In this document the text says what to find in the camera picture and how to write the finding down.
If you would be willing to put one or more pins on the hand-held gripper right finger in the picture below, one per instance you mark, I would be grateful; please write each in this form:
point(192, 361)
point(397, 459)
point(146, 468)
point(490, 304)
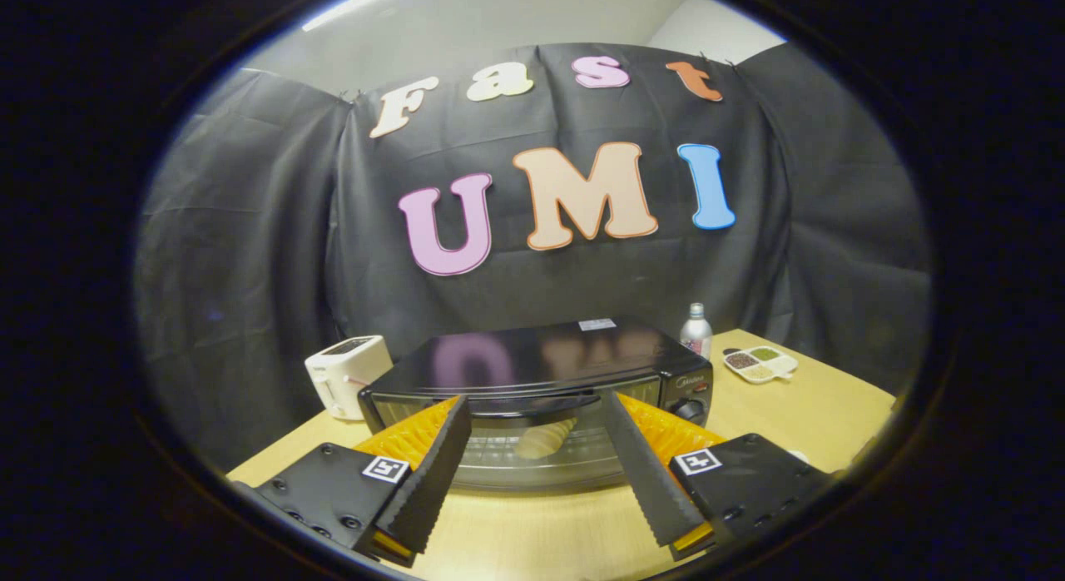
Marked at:
point(641, 473)

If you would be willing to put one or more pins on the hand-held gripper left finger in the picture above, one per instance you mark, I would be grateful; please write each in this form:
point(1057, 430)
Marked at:
point(433, 473)

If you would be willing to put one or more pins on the pale ridged croissant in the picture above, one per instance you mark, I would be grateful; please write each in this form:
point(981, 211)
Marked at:
point(541, 439)

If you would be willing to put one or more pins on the black toaster oven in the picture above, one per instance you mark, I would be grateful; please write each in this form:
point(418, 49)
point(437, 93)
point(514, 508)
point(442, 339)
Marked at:
point(541, 356)

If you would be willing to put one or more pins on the white pop-up toaster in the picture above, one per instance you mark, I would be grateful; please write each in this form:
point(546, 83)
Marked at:
point(349, 373)

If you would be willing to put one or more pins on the clear plastic bottle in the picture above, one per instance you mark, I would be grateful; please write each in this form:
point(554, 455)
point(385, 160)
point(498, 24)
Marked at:
point(695, 331)

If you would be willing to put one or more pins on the white sectioned dish with seeds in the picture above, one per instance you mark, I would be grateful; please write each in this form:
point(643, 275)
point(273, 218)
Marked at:
point(759, 364)

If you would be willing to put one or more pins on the black backdrop cloth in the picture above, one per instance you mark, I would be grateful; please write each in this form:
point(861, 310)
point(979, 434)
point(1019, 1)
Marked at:
point(250, 256)

